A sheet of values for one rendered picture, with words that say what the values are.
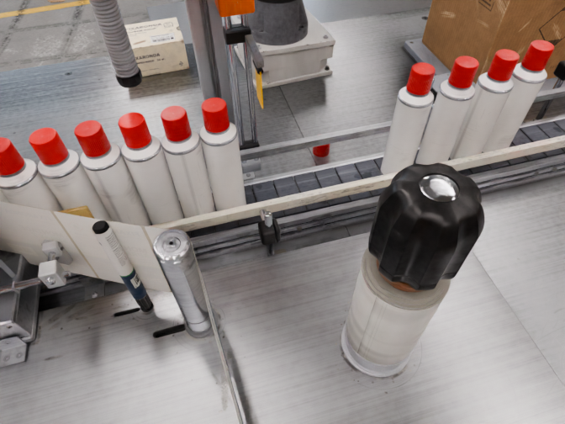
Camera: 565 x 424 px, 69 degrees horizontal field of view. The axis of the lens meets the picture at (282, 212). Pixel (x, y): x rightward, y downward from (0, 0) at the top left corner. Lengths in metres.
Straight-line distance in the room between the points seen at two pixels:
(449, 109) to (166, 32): 0.73
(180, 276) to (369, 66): 0.82
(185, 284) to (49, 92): 0.80
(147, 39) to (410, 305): 0.91
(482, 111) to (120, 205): 0.57
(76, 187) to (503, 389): 0.59
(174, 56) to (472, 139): 0.72
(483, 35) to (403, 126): 0.40
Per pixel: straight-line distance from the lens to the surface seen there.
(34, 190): 0.61
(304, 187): 0.72
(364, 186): 0.69
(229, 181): 0.62
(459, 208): 0.32
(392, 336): 0.45
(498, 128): 0.81
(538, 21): 1.04
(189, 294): 0.48
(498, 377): 0.61
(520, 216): 0.84
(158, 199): 0.62
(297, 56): 1.02
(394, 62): 1.15
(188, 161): 0.57
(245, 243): 0.70
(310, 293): 0.60
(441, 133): 0.72
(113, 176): 0.59
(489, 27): 1.00
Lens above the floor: 1.41
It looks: 51 degrees down
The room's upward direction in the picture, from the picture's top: 1 degrees counter-clockwise
